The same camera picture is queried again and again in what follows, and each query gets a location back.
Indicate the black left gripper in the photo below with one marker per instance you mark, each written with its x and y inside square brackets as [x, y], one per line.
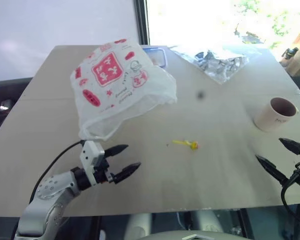
[103, 173]

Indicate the white red-printed plastic bag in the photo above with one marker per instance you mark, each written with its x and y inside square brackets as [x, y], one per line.
[110, 85]

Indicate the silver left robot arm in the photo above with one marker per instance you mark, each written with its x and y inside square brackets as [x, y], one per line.
[52, 200]

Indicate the white paper cup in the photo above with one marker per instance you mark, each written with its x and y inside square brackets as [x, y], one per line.
[273, 115]

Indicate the grey rounded shape under table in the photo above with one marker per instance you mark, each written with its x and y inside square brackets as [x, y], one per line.
[207, 221]
[138, 225]

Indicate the small yellow plastic toy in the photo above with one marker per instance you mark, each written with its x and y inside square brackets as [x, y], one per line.
[190, 144]

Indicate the grey rounded robot body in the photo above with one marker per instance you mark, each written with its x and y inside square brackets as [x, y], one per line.
[192, 235]

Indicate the small black object on box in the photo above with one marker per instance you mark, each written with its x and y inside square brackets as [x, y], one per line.
[290, 53]

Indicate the clear container with blue lid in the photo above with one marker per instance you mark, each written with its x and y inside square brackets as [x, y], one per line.
[160, 56]

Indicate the clear plastic wrap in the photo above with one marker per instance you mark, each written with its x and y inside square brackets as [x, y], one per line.
[217, 63]

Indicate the dark furniture beside table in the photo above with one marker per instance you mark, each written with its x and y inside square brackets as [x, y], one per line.
[5, 105]

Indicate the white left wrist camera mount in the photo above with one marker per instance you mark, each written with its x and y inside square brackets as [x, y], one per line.
[91, 155]

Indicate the dark window frame post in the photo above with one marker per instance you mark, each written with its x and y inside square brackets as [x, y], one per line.
[142, 21]

